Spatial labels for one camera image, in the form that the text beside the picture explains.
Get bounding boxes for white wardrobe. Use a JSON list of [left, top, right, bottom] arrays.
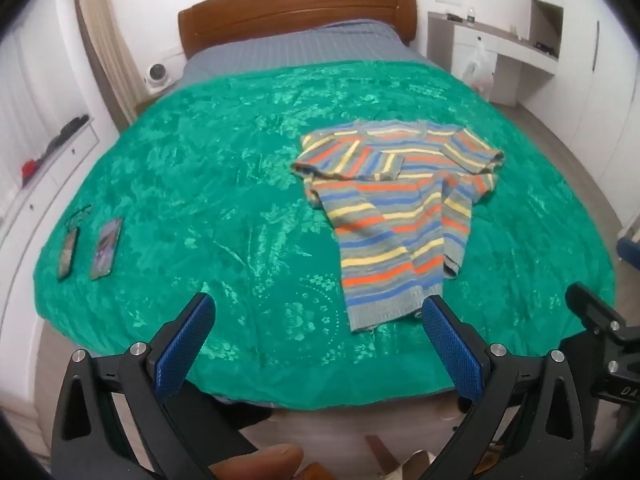
[[520, 0, 640, 231]]

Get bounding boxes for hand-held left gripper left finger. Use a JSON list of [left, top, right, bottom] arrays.
[[50, 292, 217, 480]]

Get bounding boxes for white low cabinet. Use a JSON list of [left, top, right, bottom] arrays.
[[0, 115, 101, 401]]

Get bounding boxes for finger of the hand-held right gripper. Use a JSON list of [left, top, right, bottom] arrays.
[[565, 282, 626, 346]]

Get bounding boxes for white plastic bag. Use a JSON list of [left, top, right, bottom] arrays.
[[460, 40, 498, 92]]

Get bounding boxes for smartphone with colourful screen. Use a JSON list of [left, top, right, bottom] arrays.
[[89, 217, 124, 281]]

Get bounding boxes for grey checked bedsheet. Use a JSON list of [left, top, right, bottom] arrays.
[[177, 20, 441, 91]]

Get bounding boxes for dark items on cabinet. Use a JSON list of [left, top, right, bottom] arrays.
[[42, 116, 91, 156]]

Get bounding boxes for black eyeglasses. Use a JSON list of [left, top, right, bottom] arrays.
[[65, 205, 92, 228]]

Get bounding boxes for beige curtain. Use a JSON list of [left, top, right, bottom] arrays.
[[72, 0, 138, 126]]

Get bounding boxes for blue chair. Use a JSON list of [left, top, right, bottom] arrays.
[[616, 237, 640, 263]]

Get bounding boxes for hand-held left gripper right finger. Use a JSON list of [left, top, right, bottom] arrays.
[[419, 294, 587, 480]]

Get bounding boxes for person's left hand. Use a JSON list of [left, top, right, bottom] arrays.
[[209, 444, 304, 480]]

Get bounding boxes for white round camera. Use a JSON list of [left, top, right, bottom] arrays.
[[142, 61, 176, 92]]

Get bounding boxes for green floral blanket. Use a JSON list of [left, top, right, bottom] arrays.
[[32, 60, 616, 411]]

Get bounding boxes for white wall desk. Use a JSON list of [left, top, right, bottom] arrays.
[[426, 10, 559, 107]]

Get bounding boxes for brown wooden headboard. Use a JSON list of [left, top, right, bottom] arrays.
[[177, 0, 418, 58]]

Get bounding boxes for striped knit sweater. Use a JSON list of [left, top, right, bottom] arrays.
[[291, 119, 506, 333]]

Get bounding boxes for dark smartphone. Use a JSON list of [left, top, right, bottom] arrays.
[[56, 227, 81, 282]]

